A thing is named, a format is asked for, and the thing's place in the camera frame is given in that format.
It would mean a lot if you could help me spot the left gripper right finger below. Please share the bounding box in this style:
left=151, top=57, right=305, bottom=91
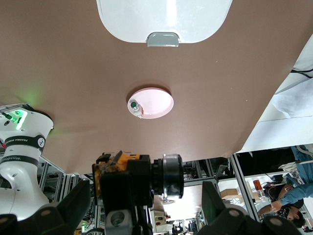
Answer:
left=197, top=181, right=304, bottom=235

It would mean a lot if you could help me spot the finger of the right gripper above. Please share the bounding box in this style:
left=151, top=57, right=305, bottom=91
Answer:
left=99, top=170, right=154, bottom=235

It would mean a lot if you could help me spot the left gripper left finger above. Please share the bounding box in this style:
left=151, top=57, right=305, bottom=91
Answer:
left=0, top=180, right=91, bottom=235

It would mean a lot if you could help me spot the brown cardboard box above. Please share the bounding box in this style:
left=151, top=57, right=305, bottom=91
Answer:
left=220, top=188, right=243, bottom=200

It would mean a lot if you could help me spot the person in blue denim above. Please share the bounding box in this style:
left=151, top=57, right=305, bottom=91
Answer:
left=256, top=144, right=313, bottom=230

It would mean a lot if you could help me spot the pink round plate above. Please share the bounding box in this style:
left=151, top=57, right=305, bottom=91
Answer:
left=126, top=86, right=175, bottom=120

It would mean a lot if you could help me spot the grey box latch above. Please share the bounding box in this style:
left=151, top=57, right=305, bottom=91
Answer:
left=146, top=31, right=179, bottom=48

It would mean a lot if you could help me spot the white lidded storage box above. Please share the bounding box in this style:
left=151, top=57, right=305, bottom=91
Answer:
left=96, top=0, right=233, bottom=45

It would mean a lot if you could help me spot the aluminium frame post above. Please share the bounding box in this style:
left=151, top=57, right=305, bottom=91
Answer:
left=229, top=153, right=261, bottom=222

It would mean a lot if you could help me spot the green push-button switch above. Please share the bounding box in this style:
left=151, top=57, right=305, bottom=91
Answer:
left=129, top=99, right=146, bottom=120

